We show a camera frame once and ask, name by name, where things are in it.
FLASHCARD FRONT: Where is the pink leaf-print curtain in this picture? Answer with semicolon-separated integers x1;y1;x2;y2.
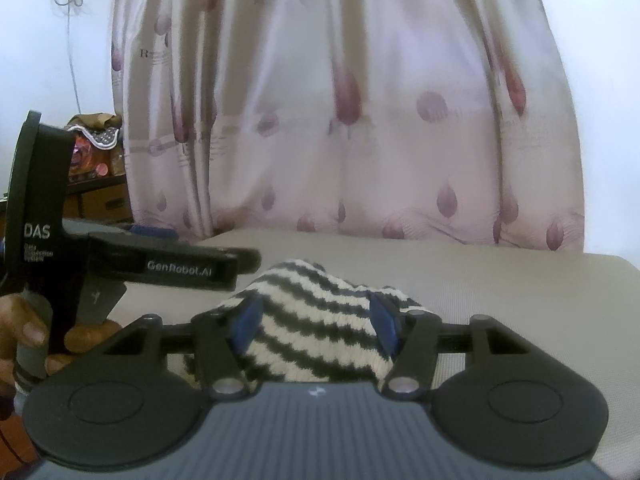
110;0;587;252

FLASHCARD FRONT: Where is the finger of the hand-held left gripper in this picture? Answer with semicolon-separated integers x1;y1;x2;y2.
120;225;179;242
231;248;262;277

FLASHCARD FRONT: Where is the brown embroidered cover cloth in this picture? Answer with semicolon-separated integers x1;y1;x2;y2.
66;111;124;150

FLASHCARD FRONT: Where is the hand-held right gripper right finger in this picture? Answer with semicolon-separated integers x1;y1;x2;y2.
369;295;527;398

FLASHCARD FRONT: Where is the black and white striped knitted sweater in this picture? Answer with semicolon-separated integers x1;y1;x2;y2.
172;258;427;394

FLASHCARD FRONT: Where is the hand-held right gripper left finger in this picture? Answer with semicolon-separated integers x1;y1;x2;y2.
104;296;264;399

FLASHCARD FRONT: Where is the white hanging wall cable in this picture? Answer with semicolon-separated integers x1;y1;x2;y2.
50;0;87;113

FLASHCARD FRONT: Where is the person's left hand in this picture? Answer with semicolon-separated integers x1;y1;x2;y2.
0;292;124;397

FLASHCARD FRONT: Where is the dark wooden cabinet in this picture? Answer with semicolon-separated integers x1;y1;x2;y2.
60;177;132;227

